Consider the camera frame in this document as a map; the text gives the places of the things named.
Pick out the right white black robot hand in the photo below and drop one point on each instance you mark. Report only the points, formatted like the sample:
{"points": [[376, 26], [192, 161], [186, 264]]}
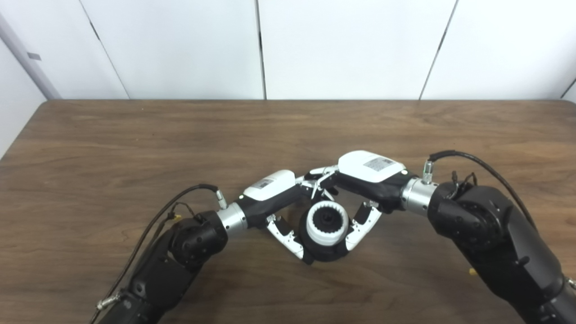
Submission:
{"points": [[373, 171]]}

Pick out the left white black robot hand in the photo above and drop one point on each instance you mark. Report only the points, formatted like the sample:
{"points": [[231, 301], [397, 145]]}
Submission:
{"points": [[270, 189]]}

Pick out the round black plastic part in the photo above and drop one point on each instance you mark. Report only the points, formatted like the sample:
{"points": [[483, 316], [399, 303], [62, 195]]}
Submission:
{"points": [[330, 254]]}

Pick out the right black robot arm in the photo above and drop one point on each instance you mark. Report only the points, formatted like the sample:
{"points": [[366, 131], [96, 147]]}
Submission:
{"points": [[495, 234]]}

